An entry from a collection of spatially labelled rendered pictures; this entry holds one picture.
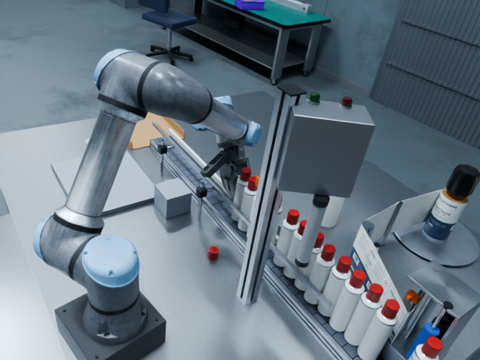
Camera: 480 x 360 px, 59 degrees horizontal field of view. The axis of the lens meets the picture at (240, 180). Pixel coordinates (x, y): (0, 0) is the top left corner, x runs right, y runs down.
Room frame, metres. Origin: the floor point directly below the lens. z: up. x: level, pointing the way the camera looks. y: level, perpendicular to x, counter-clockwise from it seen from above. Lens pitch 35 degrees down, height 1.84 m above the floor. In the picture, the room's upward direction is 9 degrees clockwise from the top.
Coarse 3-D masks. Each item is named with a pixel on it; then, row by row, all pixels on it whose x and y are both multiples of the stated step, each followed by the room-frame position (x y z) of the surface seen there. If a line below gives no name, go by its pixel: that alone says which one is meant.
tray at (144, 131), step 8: (144, 120) 1.80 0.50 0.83; (152, 120) 1.81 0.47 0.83; (160, 120) 1.83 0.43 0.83; (168, 120) 1.82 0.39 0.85; (136, 128) 1.72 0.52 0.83; (144, 128) 1.73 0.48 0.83; (152, 128) 1.74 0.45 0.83; (168, 128) 1.76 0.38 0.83; (176, 128) 1.75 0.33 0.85; (136, 136) 1.64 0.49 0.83; (144, 136) 1.65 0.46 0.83; (152, 136) 1.66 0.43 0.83; (160, 136) 1.67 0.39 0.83; (184, 136) 1.70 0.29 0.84; (136, 144) 1.57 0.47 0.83; (144, 144) 1.58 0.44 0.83
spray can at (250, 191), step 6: (252, 180) 1.08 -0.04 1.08; (246, 186) 1.10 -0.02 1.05; (252, 186) 1.08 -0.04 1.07; (246, 192) 1.07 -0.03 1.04; (252, 192) 1.07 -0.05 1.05; (246, 198) 1.07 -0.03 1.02; (252, 198) 1.07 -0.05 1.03; (246, 204) 1.07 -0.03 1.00; (246, 210) 1.07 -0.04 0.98; (240, 222) 1.08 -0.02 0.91; (240, 228) 1.07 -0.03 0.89; (246, 228) 1.07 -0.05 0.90
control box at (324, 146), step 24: (312, 120) 0.77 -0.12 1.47; (336, 120) 0.78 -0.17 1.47; (360, 120) 0.79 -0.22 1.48; (288, 144) 0.77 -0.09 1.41; (312, 144) 0.77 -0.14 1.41; (336, 144) 0.78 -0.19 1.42; (360, 144) 0.78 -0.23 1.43; (288, 168) 0.77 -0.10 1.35; (312, 168) 0.77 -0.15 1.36; (336, 168) 0.78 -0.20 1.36; (360, 168) 0.79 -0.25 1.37; (312, 192) 0.78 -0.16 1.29; (336, 192) 0.78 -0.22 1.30
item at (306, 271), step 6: (318, 234) 0.88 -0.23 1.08; (318, 240) 0.86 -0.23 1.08; (318, 246) 0.86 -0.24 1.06; (312, 252) 0.85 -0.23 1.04; (318, 252) 0.86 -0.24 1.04; (312, 258) 0.85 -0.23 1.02; (312, 264) 0.85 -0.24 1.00; (300, 270) 0.87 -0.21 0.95; (306, 270) 0.85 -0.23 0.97; (306, 276) 0.85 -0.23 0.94; (294, 282) 0.87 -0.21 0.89; (300, 282) 0.86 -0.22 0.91; (300, 288) 0.85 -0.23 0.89
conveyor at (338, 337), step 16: (176, 160) 1.44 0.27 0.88; (192, 160) 1.45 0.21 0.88; (192, 176) 1.34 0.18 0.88; (208, 192) 1.25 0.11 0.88; (224, 192) 1.27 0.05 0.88; (224, 208) 1.18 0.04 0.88; (272, 256) 0.98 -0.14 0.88; (288, 288) 0.86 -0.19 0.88; (304, 304) 0.81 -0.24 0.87; (320, 320) 0.76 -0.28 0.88; (336, 336) 0.72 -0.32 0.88; (352, 352) 0.68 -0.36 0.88
